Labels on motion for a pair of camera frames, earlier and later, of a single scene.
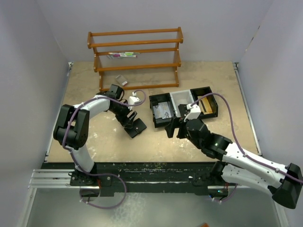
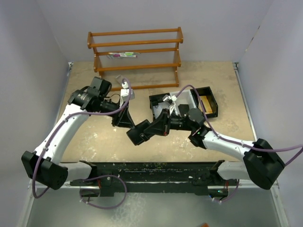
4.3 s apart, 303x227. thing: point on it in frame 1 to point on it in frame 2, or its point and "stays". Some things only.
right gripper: (171, 127) to (161, 126)
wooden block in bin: (205, 105) stays
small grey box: (121, 80) stays
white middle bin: (180, 98) stays
